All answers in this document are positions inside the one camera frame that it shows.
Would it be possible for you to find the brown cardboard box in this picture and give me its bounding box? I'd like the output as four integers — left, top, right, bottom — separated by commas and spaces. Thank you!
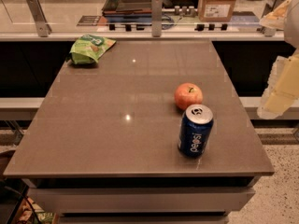
198, 0, 236, 21

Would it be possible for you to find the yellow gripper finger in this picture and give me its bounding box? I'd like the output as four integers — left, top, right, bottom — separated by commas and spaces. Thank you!
260, 0, 292, 30
257, 54, 299, 119

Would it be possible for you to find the middle metal glass bracket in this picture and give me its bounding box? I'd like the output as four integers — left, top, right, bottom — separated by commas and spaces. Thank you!
151, 0, 163, 37

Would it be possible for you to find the blue Pepsi can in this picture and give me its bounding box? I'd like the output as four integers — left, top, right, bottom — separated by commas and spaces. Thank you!
178, 105, 214, 158

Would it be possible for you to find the right metal glass bracket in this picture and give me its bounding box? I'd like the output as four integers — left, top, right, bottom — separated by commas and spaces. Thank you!
259, 0, 291, 36

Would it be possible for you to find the glass barrier panel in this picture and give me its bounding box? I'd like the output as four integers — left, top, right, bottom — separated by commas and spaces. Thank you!
0, 0, 297, 35

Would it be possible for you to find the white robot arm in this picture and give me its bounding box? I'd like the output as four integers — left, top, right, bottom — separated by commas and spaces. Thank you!
257, 0, 299, 119

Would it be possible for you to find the left metal glass bracket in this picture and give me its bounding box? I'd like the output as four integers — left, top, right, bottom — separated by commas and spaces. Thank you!
26, 0, 51, 37

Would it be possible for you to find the grey table drawer unit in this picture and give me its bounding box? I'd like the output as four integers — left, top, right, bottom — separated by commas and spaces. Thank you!
29, 187, 255, 224

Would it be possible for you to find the red apple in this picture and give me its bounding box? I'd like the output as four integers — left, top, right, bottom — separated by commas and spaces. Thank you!
174, 83, 203, 110

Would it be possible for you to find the orange and black tray stack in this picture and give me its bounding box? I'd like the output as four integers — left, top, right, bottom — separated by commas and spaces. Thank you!
102, 0, 151, 16

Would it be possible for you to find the metal glass bracket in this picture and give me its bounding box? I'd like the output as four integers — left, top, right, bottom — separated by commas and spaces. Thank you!
151, 0, 163, 37
259, 0, 291, 36
26, 0, 51, 37

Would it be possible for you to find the green rice chip bag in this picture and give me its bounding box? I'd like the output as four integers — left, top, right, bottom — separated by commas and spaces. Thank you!
66, 35, 116, 64

